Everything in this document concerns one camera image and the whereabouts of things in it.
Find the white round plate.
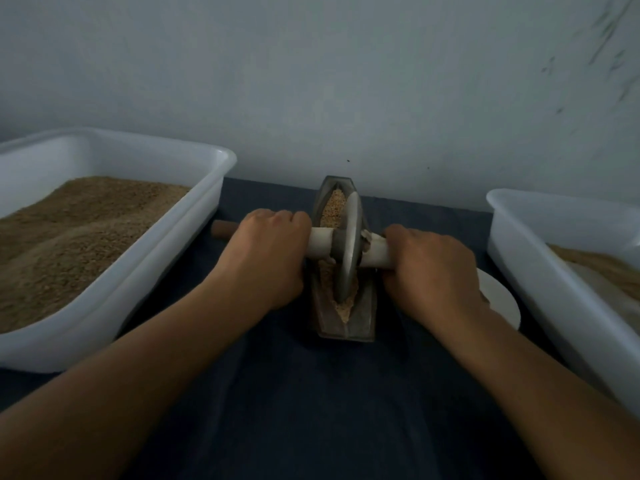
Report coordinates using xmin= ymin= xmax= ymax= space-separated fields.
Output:
xmin=476 ymin=267 xmax=522 ymax=331

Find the dark blue table cloth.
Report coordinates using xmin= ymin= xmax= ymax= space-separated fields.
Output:
xmin=0 ymin=177 xmax=601 ymax=480

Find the boat-shaped metal grinding trough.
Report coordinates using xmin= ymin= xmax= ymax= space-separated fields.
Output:
xmin=308 ymin=175 xmax=379 ymax=343

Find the person's left forearm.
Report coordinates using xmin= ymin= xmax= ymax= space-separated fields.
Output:
xmin=0 ymin=285 xmax=271 ymax=480

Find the metal grinding wheel with handle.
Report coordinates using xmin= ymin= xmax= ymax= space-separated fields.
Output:
xmin=210 ymin=191 xmax=392 ymax=305

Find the person's right hand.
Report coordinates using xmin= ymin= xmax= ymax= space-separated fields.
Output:
xmin=382 ymin=223 xmax=489 ymax=332

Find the person's left hand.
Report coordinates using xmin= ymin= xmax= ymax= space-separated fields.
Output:
xmin=206 ymin=209 xmax=314 ymax=316

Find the person's right forearm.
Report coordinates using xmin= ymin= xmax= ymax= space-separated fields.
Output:
xmin=438 ymin=303 xmax=640 ymax=480

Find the white plastic tub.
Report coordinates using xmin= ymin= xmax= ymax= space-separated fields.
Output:
xmin=486 ymin=187 xmax=640 ymax=416
xmin=0 ymin=127 xmax=238 ymax=374

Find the large brown grain heap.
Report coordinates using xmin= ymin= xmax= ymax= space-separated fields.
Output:
xmin=0 ymin=175 xmax=191 ymax=334
xmin=548 ymin=243 xmax=640 ymax=304

